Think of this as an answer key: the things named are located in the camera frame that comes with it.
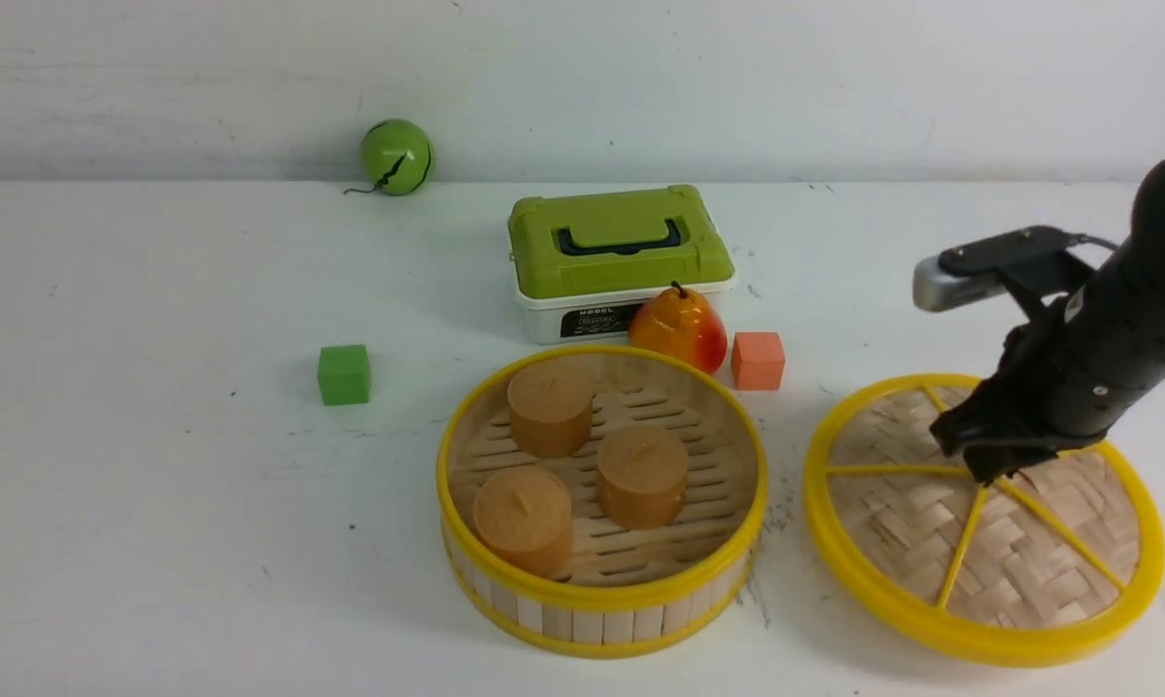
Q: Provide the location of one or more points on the orange foam cube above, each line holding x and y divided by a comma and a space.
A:
757, 361

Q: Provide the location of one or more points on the orange red toy pear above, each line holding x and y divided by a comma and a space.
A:
681, 323

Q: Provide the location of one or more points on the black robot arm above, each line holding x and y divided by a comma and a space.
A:
1092, 345

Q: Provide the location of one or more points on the brown bun back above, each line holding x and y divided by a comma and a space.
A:
550, 409

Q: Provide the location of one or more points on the green foam cube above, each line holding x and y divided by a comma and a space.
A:
344, 375

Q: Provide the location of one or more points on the green toy ball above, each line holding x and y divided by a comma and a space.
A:
396, 156

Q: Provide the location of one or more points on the brown bun right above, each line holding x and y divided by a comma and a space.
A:
642, 473

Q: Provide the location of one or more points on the yellow woven steamer lid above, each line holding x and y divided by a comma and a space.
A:
1048, 567

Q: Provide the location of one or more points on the brown bun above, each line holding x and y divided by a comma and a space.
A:
550, 409
642, 473
524, 516

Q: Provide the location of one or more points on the brown bun front left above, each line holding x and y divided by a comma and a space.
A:
524, 516

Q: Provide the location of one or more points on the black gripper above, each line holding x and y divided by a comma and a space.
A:
1006, 426

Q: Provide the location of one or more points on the green white lunch box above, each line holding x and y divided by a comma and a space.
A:
584, 264

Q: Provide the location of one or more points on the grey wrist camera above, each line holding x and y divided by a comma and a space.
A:
1028, 264

